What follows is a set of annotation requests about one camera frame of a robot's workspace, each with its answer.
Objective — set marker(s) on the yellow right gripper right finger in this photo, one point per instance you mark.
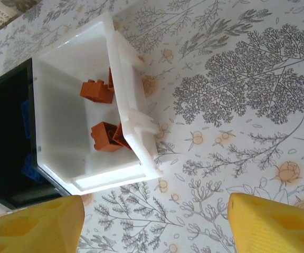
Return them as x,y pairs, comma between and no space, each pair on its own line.
278,229

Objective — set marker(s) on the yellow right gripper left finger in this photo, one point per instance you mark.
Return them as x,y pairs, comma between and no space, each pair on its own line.
30,232

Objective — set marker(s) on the white plastic bin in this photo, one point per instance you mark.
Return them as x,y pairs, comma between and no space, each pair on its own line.
62,118

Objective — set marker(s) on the blue lego brick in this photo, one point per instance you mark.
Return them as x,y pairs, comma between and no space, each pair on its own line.
30,168
25,116

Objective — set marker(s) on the black plastic bin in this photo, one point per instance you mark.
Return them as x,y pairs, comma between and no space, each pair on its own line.
4,131

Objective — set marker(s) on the orange lego brick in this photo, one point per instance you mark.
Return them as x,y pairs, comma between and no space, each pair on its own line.
103,138
96,92
123,137
111,79

